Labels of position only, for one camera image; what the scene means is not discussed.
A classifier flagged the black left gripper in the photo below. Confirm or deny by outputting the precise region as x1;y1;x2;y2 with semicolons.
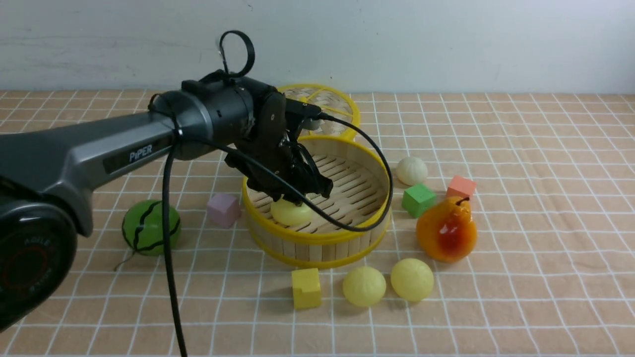
225;91;333;206

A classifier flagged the pale yellow bun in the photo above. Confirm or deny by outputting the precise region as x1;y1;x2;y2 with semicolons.
390;258;435;302
342;266;387;307
270;198;313;227

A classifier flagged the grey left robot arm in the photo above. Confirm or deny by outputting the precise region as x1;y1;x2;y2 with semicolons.
0;74;333;330

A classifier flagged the yellow rimmed bamboo steamer tray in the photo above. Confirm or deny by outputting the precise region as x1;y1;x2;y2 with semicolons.
242;136;392;269

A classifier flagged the yellow rimmed steamer lid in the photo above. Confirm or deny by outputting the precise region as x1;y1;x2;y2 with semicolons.
277;83;361;141

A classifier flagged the pink cube block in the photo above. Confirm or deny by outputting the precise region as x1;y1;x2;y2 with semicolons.
207;192;241;229

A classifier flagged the yellow cube block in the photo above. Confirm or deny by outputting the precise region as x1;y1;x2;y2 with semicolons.
292;267;322;309

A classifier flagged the white bun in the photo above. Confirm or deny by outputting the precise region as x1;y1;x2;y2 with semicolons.
395;156;429;186

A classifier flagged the green cube block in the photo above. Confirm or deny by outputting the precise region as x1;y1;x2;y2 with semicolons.
402;183;437;219

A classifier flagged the orange toy pear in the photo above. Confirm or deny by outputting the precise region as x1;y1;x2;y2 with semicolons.
416;196;478;264

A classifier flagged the green toy watermelon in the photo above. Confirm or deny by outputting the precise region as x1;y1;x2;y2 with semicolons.
121;200;164;257

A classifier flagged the orange cube block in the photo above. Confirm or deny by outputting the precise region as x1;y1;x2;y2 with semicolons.
446;176;477;197

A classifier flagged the checkered beige tablecloth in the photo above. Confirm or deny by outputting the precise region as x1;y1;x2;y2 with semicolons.
1;90;635;357

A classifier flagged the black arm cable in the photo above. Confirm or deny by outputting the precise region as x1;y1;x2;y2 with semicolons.
162;30;394;357

